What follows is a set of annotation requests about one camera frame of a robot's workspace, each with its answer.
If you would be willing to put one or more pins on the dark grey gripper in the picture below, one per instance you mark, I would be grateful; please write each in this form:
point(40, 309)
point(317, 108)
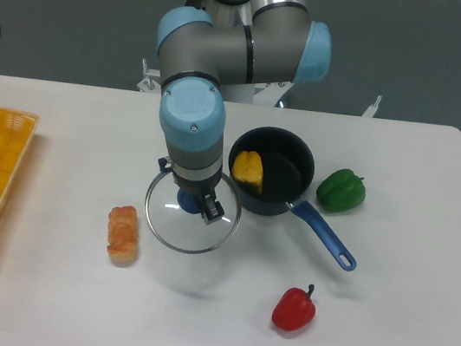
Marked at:
point(210, 208)

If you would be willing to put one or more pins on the dark blue saucepan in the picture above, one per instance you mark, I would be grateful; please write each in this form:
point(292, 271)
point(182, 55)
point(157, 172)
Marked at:
point(288, 170)

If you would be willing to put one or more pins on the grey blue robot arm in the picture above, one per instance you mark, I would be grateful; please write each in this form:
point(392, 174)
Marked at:
point(198, 56)

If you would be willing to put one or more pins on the red bell pepper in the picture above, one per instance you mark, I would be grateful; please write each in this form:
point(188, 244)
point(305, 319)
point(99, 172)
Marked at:
point(295, 309)

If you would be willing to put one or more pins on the orange bread pastry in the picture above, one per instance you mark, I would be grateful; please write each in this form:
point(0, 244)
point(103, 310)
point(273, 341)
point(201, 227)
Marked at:
point(123, 231)

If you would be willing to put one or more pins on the green bell pepper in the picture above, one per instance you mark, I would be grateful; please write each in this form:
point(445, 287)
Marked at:
point(341, 191)

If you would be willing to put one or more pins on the white table clamp bracket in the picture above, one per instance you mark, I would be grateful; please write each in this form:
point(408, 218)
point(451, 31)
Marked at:
point(371, 110)

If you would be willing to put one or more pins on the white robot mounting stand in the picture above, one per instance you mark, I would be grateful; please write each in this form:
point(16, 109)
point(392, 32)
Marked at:
point(261, 94)

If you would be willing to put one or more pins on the yellow bell pepper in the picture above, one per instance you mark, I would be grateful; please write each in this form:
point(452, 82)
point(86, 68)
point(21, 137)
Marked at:
point(247, 170)

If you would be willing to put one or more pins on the glass pot lid blue knob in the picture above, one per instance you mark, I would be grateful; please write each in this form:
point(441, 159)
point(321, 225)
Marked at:
point(178, 221)

